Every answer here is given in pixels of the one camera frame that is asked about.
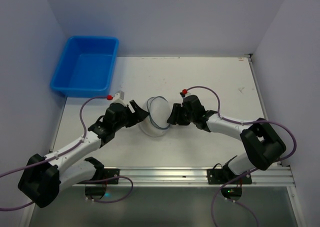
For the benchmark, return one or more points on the white mesh laundry bag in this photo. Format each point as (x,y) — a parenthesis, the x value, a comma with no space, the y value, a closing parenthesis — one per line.
(155,125)

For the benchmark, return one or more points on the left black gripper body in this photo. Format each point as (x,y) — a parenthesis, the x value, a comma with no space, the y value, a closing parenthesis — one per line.
(131,115)

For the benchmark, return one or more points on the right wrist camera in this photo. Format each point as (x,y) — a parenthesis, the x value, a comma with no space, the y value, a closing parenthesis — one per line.
(184,93)

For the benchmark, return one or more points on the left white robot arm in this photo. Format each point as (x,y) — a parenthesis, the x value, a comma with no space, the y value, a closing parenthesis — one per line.
(46,176)

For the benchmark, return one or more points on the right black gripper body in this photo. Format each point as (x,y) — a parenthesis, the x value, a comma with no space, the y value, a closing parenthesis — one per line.
(182,115)

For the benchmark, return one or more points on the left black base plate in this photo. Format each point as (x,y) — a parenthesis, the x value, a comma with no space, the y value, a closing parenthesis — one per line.
(105,173)

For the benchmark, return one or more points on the blue plastic bin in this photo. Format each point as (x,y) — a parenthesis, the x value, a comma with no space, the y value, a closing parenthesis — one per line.
(86,66)

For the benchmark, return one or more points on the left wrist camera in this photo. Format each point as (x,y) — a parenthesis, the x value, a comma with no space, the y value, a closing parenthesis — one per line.
(118,97)

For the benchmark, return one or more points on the aluminium mounting rail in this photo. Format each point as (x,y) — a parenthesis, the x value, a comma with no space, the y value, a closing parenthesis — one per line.
(275,176)

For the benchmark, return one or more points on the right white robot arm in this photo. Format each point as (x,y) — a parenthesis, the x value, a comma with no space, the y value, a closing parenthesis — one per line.
(262,144)

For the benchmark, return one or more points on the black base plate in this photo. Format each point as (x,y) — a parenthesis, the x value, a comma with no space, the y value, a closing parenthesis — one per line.
(105,173)
(219,175)

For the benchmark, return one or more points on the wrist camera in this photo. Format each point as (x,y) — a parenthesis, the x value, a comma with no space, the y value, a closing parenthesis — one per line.
(184,93)
(118,97)

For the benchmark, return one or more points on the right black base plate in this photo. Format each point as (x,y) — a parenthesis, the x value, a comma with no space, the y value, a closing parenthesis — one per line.
(219,175)

